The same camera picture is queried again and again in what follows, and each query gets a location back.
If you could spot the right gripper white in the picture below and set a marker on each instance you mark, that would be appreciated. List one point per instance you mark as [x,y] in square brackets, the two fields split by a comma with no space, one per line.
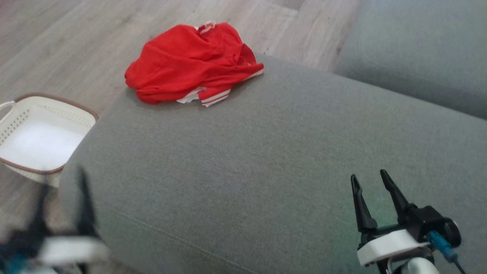
[384,245]

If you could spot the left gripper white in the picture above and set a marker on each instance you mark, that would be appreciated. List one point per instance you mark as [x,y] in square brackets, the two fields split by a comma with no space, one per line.
[72,251]

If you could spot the red shirt with white sleeves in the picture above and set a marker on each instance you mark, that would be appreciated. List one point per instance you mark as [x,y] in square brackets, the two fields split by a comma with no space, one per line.
[171,64]

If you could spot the white laundry basket brown rim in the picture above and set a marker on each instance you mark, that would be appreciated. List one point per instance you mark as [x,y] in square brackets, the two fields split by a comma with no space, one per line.
[38,140]

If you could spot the wide grey sofa seat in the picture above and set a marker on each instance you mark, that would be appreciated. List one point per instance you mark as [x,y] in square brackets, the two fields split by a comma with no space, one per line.
[266,171]

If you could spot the grey sofa cushion with seam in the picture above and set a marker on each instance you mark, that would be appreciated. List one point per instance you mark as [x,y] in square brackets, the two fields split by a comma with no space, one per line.
[418,45]

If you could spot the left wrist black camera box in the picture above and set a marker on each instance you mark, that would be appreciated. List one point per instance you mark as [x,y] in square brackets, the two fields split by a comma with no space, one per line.
[19,241]

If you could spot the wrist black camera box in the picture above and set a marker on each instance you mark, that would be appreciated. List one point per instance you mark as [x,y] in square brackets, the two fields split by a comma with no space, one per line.
[19,241]
[430,222]

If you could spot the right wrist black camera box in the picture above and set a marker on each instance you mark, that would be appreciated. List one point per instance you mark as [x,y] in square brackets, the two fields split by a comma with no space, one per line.
[430,222]

